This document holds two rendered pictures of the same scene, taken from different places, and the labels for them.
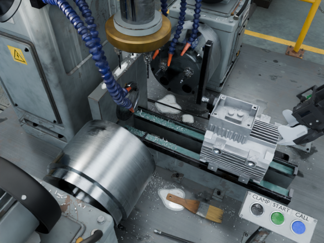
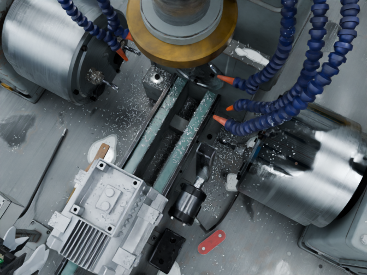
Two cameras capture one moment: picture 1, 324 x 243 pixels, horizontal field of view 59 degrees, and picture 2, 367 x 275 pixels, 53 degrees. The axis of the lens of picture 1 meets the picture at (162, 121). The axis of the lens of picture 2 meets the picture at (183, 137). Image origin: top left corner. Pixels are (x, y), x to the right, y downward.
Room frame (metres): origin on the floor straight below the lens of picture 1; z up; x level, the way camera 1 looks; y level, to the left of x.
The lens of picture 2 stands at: (0.75, -0.28, 1.85)
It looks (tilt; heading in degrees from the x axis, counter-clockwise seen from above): 74 degrees down; 100
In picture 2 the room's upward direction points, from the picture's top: 6 degrees counter-clockwise
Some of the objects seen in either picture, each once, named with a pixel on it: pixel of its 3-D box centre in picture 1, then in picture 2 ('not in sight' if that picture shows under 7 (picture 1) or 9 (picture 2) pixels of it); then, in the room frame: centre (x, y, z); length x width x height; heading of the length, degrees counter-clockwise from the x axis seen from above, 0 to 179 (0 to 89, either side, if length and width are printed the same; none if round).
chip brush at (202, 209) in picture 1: (194, 206); (89, 175); (0.44, -0.12, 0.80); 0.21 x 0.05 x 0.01; 69
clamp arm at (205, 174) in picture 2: (204, 75); (203, 166); (0.76, -0.14, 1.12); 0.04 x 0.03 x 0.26; 65
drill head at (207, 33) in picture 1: (189, 54); (309, 164); (1.00, -0.10, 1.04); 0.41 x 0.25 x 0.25; 155
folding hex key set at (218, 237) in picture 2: not in sight; (211, 241); (0.80, -0.28, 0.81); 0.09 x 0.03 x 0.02; 40
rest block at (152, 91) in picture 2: not in sight; (159, 84); (0.62, 0.15, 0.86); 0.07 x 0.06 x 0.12; 155
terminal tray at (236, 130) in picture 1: (233, 118); (109, 198); (0.58, -0.21, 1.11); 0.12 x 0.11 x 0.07; 66
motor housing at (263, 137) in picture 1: (238, 142); (110, 219); (0.56, -0.25, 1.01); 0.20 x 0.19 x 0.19; 66
